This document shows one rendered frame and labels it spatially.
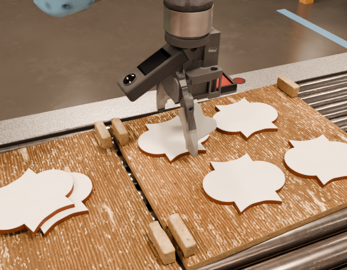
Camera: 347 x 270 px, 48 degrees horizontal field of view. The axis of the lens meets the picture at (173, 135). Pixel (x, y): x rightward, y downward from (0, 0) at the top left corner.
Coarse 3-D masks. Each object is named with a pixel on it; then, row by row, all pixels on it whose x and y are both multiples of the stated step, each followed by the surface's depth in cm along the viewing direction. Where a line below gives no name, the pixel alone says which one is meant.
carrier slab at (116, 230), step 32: (0, 160) 69; (32, 160) 69; (64, 160) 69; (96, 160) 69; (96, 192) 63; (128, 192) 63; (64, 224) 58; (96, 224) 58; (128, 224) 58; (0, 256) 54; (32, 256) 54; (64, 256) 54; (96, 256) 54; (128, 256) 54
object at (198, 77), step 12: (168, 36) 60; (204, 36) 60; (216, 36) 62; (180, 48) 63; (192, 48) 64; (204, 48) 63; (216, 48) 64; (192, 60) 63; (204, 60) 64; (216, 60) 65; (180, 72) 64; (192, 72) 64; (204, 72) 64; (216, 72) 64; (168, 84) 66; (180, 84) 63; (192, 84) 64; (204, 84) 66; (216, 84) 67; (204, 96) 68; (216, 96) 67
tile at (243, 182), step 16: (240, 160) 68; (208, 176) 65; (224, 176) 65; (240, 176) 65; (256, 176) 65; (272, 176) 65; (208, 192) 62; (224, 192) 62; (240, 192) 62; (256, 192) 62; (272, 192) 62; (240, 208) 59
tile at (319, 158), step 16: (304, 144) 71; (320, 144) 71; (336, 144) 71; (288, 160) 68; (304, 160) 68; (320, 160) 68; (336, 160) 68; (304, 176) 65; (320, 176) 65; (336, 176) 65
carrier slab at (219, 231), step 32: (224, 96) 86; (256, 96) 86; (288, 96) 86; (128, 128) 77; (288, 128) 77; (320, 128) 77; (128, 160) 69; (160, 160) 69; (192, 160) 69; (224, 160) 69; (256, 160) 69; (160, 192) 63; (192, 192) 63; (288, 192) 63; (320, 192) 63; (192, 224) 58; (224, 224) 58; (256, 224) 58; (288, 224) 58; (192, 256) 54; (224, 256) 55
